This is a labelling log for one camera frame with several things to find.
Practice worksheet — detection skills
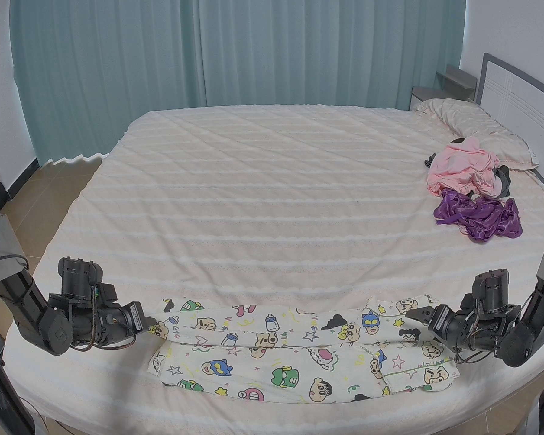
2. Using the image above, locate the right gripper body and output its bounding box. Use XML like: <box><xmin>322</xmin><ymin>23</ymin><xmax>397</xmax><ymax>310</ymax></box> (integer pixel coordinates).
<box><xmin>428</xmin><ymin>304</ymin><xmax>459</xmax><ymax>340</ymax></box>

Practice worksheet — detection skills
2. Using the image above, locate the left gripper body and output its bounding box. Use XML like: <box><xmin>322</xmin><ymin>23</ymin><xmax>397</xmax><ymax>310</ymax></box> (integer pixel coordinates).
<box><xmin>118</xmin><ymin>302</ymin><xmax>157</xmax><ymax>334</ymax></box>

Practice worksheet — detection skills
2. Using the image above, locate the white printed pyjama top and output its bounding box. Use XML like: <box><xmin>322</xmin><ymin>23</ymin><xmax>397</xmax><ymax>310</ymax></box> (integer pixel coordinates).
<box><xmin>147</xmin><ymin>294</ymin><xmax>461</xmax><ymax>404</ymax></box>

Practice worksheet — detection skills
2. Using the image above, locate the bed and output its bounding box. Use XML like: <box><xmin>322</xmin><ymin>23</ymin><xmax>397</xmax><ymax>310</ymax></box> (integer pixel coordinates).
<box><xmin>5</xmin><ymin>53</ymin><xmax>544</xmax><ymax>430</ymax></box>

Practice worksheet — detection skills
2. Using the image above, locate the purple garment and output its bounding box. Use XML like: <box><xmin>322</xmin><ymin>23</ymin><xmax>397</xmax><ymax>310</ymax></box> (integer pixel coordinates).
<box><xmin>434</xmin><ymin>188</ymin><xmax>523</xmax><ymax>243</ymax></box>

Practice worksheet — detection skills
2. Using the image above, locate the dark grey garment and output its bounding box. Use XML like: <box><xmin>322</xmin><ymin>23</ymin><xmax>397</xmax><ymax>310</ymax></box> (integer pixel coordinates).
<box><xmin>469</xmin><ymin>165</ymin><xmax>512</xmax><ymax>198</ymax></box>

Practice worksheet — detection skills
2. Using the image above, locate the pink garment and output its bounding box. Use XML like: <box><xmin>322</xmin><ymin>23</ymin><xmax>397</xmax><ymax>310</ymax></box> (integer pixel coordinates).
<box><xmin>426</xmin><ymin>136</ymin><xmax>501</xmax><ymax>198</ymax></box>

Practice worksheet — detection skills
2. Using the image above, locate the cream pillow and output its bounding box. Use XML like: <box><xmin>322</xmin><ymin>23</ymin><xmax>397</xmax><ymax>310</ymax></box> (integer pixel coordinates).
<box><xmin>413</xmin><ymin>99</ymin><xmax>541</xmax><ymax>171</ymax></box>

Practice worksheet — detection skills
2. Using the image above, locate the grey bedside table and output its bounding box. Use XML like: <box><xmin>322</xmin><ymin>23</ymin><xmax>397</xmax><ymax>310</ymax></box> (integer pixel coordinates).
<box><xmin>410</xmin><ymin>65</ymin><xmax>478</xmax><ymax>110</ymax></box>

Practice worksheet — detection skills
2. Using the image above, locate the blue-green curtain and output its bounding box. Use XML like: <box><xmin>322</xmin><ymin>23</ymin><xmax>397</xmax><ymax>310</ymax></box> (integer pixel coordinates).
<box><xmin>10</xmin><ymin>0</ymin><xmax>205</xmax><ymax>164</ymax></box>
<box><xmin>193</xmin><ymin>0</ymin><xmax>465</xmax><ymax>110</ymax></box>

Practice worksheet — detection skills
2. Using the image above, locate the black cable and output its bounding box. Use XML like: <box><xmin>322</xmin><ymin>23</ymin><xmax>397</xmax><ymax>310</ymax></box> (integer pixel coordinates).
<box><xmin>453</xmin><ymin>351</ymin><xmax>487</xmax><ymax>365</ymax></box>
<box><xmin>0</xmin><ymin>254</ymin><xmax>29</xmax><ymax>272</ymax></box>

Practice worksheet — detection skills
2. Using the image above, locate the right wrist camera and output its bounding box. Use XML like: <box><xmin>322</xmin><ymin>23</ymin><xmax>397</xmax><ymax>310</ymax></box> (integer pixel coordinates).
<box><xmin>474</xmin><ymin>269</ymin><xmax>511</xmax><ymax>310</ymax></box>

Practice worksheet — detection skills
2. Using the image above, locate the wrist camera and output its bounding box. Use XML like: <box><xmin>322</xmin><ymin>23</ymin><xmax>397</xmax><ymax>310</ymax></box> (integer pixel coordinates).
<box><xmin>474</xmin><ymin>269</ymin><xmax>511</xmax><ymax>310</ymax></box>
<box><xmin>58</xmin><ymin>257</ymin><xmax>105</xmax><ymax>298</ymax></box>

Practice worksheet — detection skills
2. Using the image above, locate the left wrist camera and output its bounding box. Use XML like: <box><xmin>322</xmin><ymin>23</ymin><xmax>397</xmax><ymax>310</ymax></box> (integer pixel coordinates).
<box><xmin>58</xmin><ymin>257</ymin><xmax>105</xmax><ymax>298</ymax></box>

